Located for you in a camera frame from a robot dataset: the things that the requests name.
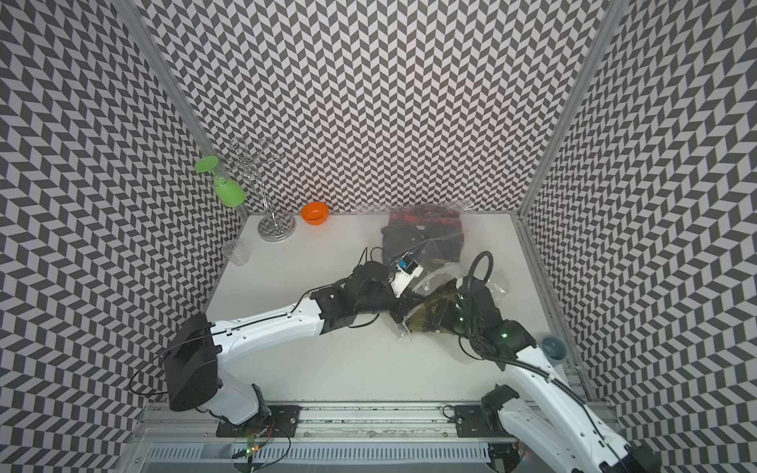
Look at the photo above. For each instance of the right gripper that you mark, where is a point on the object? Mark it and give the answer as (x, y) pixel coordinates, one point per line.
(445, 316)

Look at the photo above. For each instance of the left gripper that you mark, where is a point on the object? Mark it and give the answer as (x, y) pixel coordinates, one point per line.
(406, 302)

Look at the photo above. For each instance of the yellow plaid shirt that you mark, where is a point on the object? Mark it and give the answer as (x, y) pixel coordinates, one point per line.
(426, 317)

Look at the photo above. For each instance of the clear plastic vacuum bag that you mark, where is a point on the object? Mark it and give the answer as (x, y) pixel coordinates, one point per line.
(481, 272)

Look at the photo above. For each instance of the red black plaid shirt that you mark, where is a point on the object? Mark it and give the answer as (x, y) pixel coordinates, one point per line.
(426, 215)

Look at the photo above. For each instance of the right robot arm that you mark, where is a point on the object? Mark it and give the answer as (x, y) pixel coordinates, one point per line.
(535, 404)

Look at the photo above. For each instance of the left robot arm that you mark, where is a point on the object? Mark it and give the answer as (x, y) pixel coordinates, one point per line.
(196, 362)

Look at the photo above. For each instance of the teal mug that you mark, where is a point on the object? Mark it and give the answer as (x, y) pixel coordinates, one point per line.
(555, 349)

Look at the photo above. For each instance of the orange bowl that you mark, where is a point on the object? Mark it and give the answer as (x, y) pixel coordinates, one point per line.
(315, 213)

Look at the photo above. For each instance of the chrome glass holder stand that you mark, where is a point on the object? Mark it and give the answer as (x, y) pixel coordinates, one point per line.
(247, 160)

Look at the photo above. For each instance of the clear glass cup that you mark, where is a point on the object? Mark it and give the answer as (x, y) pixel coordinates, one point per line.
(237, 252)

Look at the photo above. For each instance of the green plastic wine glass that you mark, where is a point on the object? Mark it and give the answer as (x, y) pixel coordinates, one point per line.
(229, 192)

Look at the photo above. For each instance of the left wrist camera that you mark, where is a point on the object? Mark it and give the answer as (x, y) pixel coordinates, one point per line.
(405, 271)

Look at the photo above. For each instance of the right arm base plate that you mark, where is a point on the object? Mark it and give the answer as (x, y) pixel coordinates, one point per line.
(474, 421)

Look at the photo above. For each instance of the aluminium front rail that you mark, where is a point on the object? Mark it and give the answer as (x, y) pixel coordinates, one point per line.
(328, 421)

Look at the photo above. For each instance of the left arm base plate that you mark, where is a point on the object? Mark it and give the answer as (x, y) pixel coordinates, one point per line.
(278, 421)

